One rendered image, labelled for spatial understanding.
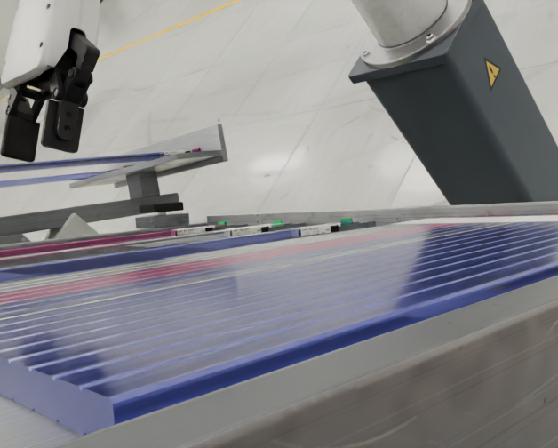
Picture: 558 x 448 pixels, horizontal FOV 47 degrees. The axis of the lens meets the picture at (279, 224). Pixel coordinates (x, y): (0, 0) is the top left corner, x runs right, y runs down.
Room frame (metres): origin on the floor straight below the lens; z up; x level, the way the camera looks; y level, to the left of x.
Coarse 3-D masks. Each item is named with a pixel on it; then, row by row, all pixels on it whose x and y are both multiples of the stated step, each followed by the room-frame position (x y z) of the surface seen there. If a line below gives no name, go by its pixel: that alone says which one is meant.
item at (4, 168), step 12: (108, 156) 0.99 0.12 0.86; (120, 156) 1.00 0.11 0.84; (132, 156) 1.00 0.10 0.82; (144, 156) 1.01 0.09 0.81; (156, 156) 1.02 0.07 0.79; (0, 168) 0.91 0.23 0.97; (12, 168) 0.92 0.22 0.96; (24, 168) 0.92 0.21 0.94; (36, 168) 0.93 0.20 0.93; (48, 168) 0.94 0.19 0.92
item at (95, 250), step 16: (272, 224) 0.66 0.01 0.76; (144, 240) 0.60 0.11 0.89; (160, 240) 0.60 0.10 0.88; (176, 240) 0.61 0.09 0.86; (192, 240) 0.61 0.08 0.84; (16, 256) 0.55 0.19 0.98; (32, 256) 0.55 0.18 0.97; (48, 256) 0.56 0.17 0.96; (64, 256) 0.56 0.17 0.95; (80, 256) 0.57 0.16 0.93
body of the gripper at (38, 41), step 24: (24, 0) 0.67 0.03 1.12; (48, 0) 0.61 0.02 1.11; (72, 0) 0.61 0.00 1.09; (96, 0) 0.63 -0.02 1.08; (24, 24) 0.65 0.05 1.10; (48, 24) 0.60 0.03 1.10; (72, 24) 0.60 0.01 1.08; (96, 24) 0.61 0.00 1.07; (24, 48) 0.63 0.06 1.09; (48, 48) 0.59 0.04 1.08; (24, 72) 0.61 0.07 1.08; (48, 96) 0.67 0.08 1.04
